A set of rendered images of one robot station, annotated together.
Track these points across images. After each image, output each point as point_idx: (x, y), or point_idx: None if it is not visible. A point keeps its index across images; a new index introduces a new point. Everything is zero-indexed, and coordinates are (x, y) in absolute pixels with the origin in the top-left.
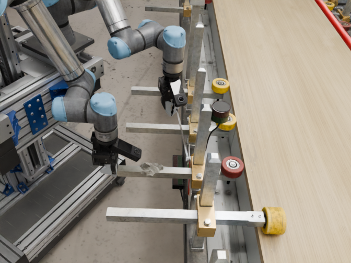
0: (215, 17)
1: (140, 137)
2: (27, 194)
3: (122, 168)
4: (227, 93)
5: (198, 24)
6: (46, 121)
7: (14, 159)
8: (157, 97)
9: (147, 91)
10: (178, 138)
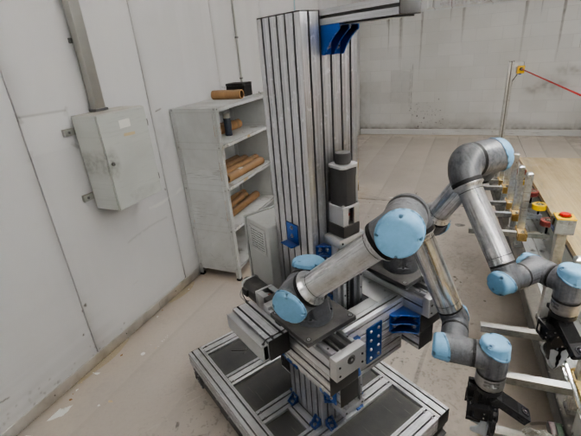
0: (567, 244)
1: (456, 381)
2: (335, 432)
3: (498, 429)
4: None
5: (580, 258)
6: (380, 350)
7: (354, 391)
8: (471, 330)
9: (501, 330)
10: (508, 390)
